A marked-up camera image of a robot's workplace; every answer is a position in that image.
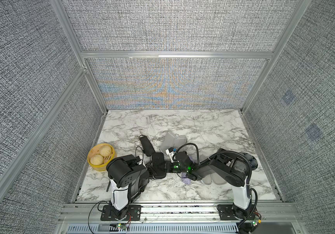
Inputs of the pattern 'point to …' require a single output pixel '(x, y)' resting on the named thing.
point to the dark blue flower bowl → (252, 161)
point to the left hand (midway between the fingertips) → (158, 161)
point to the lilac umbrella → (184, 179)
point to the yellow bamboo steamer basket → (95, 149)
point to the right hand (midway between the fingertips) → (157, 165)
